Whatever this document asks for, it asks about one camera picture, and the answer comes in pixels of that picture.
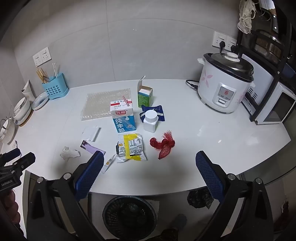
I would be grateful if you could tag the person's grey slipper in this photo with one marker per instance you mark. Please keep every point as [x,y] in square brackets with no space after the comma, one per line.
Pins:
[179,221]

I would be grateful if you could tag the green white cardboard box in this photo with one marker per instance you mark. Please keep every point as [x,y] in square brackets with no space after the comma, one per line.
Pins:
[143,99]

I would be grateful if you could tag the black power plug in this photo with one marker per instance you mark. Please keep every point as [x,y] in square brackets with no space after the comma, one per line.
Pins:
[222,45]

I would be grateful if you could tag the white microwave oven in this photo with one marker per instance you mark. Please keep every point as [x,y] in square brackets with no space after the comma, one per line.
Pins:
[277,109]

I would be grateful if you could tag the steel pot with glass lid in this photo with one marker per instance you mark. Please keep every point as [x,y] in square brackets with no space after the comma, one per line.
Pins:
[268,45]

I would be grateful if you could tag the white tissue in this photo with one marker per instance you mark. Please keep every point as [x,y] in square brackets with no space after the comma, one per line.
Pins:
[68,154]

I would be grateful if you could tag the dark blue pot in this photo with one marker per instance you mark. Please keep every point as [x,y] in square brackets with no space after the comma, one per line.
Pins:
[290,69]

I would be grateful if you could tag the pink drinking straw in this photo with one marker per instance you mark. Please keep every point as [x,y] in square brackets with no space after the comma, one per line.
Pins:
[125,100]

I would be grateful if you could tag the round wooden board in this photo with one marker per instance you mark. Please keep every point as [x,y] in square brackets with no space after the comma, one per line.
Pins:
[29,118]

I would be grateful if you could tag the white wall socket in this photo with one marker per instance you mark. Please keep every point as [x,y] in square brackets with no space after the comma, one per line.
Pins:
[217,37]
[46,54]
[37,59]
[230,42]

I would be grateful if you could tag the blue plastic utensil holder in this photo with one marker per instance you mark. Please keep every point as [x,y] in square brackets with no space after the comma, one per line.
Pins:
[55,89]

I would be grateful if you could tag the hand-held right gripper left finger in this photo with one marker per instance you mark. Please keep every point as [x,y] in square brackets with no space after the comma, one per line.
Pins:
[89,176]

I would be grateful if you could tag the clear plastic bag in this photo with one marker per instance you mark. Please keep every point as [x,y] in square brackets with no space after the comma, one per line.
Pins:
[91,134]

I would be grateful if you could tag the blue white milk carton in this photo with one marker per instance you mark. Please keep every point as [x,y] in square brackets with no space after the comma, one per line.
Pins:
[123,120]

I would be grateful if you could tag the small white sachet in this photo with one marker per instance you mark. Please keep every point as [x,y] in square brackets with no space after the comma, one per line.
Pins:
[108,163]

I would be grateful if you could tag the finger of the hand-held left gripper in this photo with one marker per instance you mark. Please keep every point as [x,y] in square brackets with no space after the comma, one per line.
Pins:
[23,162]
[10,154]

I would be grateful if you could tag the purple packet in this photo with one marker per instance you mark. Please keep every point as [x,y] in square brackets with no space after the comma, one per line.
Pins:
[91,148]

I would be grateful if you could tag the red mesh net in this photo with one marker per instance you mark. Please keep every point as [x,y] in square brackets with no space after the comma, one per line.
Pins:
[164,148]

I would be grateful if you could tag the white ceramic vase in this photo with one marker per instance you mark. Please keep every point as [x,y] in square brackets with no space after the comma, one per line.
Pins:
[28,89]

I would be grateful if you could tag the white plastic bottle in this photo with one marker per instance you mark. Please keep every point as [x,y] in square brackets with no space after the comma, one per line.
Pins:
[150,122]

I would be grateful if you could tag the chopsticks and spoon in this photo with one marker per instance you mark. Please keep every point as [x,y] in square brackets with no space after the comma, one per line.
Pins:
[41,75]

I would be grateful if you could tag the yellow snack packet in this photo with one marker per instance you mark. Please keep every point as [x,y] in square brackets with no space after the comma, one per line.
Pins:
[131,148]

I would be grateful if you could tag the person's left hand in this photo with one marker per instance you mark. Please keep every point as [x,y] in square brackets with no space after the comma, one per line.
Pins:
[10,204]

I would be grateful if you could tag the clear bubble wrap sheet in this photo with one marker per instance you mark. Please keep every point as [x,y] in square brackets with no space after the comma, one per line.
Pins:
[99,105]

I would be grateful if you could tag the blue striped plate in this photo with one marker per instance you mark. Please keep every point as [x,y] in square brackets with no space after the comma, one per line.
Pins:
[40,102]

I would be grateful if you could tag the dark blue wrapper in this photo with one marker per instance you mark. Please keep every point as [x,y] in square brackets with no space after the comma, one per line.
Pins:
[159,111]

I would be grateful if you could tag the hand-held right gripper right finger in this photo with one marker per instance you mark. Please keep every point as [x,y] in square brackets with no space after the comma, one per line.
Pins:
[209,178]

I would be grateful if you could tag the white floral rice cooker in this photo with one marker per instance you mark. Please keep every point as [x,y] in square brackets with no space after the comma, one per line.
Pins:
[215,88]

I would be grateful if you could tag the black mesh waste basket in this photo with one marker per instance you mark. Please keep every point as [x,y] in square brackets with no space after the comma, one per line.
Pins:
[129,217]

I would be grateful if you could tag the black metal rack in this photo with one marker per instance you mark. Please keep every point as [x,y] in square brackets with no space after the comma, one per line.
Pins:
[240,41]

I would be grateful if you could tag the person's dark patterned trousers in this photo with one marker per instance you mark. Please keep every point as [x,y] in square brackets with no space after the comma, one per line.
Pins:
[170,235]

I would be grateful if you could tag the white ceramic pot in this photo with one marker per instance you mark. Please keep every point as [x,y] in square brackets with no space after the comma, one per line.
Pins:
[7,131]

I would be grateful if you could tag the hanging white mesh cloth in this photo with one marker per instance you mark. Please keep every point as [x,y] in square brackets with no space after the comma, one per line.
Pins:
[246,18]

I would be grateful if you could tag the white chopstick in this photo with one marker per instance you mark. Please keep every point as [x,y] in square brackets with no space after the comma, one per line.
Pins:
[54,70]

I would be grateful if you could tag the black plastic bag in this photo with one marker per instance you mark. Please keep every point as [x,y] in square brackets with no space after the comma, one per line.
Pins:
[198,199]

